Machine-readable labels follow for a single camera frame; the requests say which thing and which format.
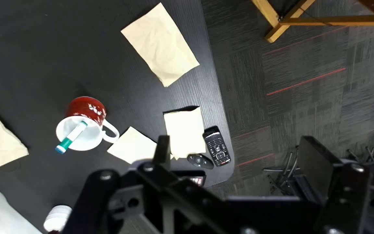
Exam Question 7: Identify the black oval key fob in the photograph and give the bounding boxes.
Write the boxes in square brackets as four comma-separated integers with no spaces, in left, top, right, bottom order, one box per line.
[185,152,215,170]

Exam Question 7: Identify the red mug with white handle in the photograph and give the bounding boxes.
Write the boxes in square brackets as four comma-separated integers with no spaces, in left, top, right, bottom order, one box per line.
[54,95,120,153]

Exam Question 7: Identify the green capped white marker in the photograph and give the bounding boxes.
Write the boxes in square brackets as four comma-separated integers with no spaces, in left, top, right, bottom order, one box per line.
[54,120,89,155]

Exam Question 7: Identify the white cylindrical bottle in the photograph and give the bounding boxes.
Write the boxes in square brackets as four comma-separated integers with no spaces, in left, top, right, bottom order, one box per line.
[42,204,72,234]

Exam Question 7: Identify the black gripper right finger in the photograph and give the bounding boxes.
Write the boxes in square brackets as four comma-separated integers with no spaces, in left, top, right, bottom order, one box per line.
[297,135,372,234]

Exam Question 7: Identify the large beige paper napkin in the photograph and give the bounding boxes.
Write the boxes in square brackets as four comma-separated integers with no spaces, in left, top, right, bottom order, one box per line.
[119,1,201,88]

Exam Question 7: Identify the small beige paper napkin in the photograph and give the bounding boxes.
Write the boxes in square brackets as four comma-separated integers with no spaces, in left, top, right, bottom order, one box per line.
[105,125,158,165]

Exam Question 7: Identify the black metal stand legs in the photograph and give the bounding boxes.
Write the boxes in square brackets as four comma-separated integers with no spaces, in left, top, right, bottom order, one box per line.
[262,129,374,196]

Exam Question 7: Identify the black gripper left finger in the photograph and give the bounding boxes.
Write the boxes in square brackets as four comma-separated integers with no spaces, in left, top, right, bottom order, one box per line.
[62,134,257,234]

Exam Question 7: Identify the black remote control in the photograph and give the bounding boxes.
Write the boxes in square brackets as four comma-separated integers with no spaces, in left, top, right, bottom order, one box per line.
[201,125,232,168]

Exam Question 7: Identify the square folded beige napkin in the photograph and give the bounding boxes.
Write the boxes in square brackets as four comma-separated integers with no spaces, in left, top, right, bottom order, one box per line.
[162,105,207,161]

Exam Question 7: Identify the wooden frame stand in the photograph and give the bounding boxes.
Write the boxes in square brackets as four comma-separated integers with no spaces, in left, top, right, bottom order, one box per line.
[250,0,374,44]

